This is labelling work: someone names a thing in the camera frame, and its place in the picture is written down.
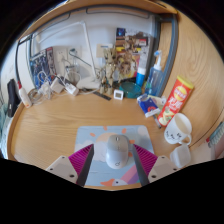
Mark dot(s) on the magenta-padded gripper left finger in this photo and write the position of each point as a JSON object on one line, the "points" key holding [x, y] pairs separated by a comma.
{"points": [[75, 164]]}

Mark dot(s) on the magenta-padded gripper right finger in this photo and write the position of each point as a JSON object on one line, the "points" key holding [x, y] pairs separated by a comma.
{"points": [[150, 163]]}

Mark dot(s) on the pastel printed mouse pad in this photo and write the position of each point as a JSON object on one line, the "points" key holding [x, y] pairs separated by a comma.
{"points": [[100, 156]]}

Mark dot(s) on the white computer mouse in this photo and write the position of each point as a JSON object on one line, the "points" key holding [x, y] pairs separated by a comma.
{"points": [[116, 151]]}

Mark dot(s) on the white mug with face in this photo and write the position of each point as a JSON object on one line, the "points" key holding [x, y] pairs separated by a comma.
{"points": [[178, 130]]}

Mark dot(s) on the blue tissue packet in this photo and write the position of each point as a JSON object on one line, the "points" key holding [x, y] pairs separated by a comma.
{"points": [[148, 105]]}

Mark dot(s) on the red chip can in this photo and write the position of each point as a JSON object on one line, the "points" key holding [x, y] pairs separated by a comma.
{"points": [[175, 100]]}

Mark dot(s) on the black ruler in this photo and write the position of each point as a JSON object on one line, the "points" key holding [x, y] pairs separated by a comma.
{"points": [[102, 96]]}

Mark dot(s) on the white charger block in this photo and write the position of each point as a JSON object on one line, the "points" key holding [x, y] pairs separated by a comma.
{"points": [[71, 88]]}

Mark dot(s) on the small white clock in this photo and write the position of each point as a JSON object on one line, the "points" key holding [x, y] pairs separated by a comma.
{"points": [[118, 94]]}

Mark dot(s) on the teal round bowl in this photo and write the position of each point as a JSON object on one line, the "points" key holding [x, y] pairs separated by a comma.
{"points": [[130, 89]]}

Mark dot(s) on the white power adapter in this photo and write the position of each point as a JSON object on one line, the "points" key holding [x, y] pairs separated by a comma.
{"points": [[57, 84]]}

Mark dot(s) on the white bottle with red cap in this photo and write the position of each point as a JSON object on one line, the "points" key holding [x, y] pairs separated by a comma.
{"points": [[24, 96]]}

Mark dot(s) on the blue spray bottle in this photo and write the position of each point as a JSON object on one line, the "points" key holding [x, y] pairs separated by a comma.
{"points": [[154, 76]]}

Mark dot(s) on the black case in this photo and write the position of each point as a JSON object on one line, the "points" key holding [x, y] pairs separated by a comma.
{"points": [[12, 96]]}

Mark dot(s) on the white tube with blue cap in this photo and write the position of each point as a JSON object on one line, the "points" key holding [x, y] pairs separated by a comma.
{"points": [[141, 68]]}

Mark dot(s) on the wooden tree figurine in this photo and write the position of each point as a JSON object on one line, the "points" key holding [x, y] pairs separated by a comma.
{"points": [[108, 71]]}

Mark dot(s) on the blue comic book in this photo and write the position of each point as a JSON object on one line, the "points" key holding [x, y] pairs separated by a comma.
{"points": [[42, 66]]}

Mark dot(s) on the white desk lamp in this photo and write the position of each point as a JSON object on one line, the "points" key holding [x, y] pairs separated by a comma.
{"points": [[87, 56]]}

